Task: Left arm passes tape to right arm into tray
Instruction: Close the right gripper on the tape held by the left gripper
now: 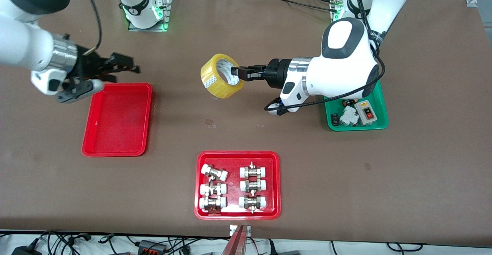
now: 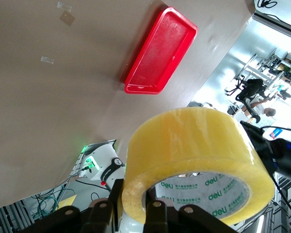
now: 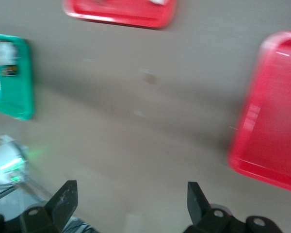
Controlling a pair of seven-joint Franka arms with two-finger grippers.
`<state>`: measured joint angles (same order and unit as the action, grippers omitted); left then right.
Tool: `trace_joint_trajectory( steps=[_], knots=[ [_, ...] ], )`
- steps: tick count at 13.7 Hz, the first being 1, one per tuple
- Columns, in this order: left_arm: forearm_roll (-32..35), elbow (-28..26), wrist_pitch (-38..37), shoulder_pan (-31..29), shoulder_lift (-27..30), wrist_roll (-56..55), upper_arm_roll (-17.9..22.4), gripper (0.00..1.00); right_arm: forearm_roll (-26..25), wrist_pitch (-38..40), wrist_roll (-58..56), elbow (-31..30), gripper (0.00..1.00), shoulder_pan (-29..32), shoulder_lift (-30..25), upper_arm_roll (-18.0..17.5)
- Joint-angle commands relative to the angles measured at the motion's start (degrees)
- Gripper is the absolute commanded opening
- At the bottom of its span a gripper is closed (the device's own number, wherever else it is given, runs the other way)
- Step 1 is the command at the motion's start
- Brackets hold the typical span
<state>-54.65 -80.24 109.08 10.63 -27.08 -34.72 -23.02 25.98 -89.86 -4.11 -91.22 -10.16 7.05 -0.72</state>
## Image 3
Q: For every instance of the black and orange component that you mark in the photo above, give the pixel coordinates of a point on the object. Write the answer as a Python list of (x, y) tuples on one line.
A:
[(9, 71)]

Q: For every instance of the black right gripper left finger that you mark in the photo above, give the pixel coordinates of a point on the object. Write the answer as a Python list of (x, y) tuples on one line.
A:
[(63, 201)]

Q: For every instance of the white circuit breaker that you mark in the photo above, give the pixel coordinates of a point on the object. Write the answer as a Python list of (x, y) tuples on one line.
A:
[(3, 52)]

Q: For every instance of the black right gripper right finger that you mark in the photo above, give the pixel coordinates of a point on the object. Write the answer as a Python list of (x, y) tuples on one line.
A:
[(196, 204)]

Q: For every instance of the red plastic tray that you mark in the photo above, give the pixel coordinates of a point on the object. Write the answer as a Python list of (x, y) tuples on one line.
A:
[(271, 116), (121, 11)]

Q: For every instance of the green plastic tray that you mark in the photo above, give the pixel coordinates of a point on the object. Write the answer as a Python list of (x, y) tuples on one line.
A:
[(17, 97)]

